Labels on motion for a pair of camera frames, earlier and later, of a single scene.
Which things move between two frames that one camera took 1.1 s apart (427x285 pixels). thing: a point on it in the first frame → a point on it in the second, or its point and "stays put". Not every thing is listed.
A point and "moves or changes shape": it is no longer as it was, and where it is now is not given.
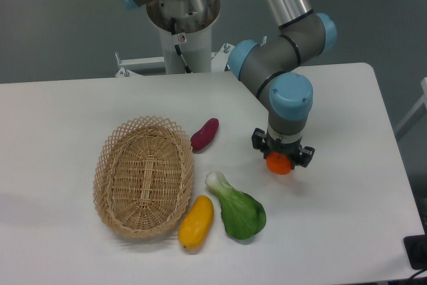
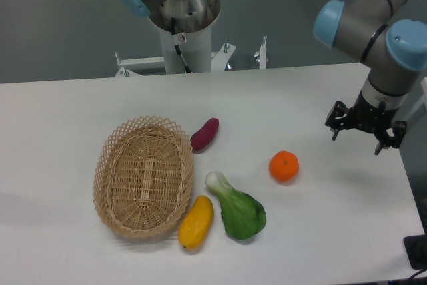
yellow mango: x=195 y=225 stays put
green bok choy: x=243 y=217 stays put
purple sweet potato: x=202 y=138 stays put
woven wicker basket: x=143 y=177 stays put
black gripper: x=292 y=149 → x=366 y=117
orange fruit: x=278 y=163 moves or changes shape
